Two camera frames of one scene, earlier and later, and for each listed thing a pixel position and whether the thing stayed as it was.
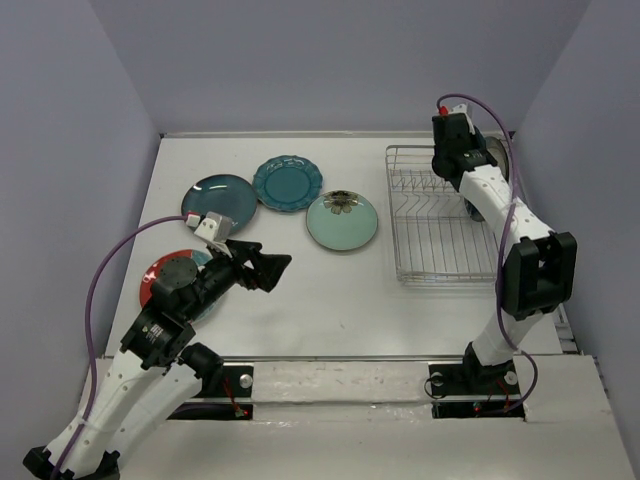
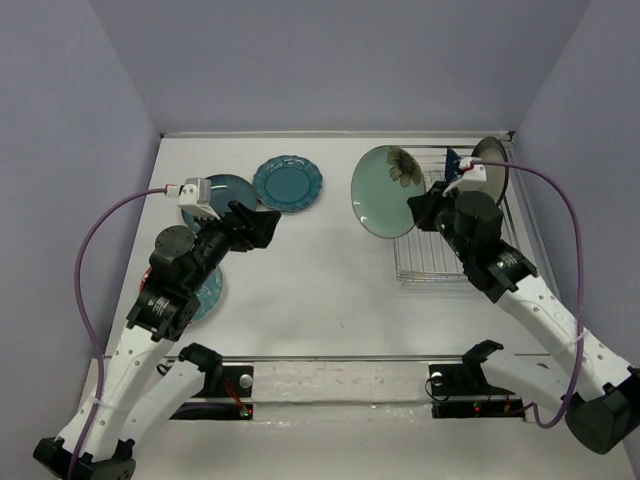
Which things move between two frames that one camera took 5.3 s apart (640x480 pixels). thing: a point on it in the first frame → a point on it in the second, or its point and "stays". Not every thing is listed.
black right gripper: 477,138 → 424,206
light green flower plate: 341,220 → 383,180
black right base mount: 474,390 stays
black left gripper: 241,251 → 262,224
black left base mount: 233,382 stays
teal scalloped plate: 287,183 stays
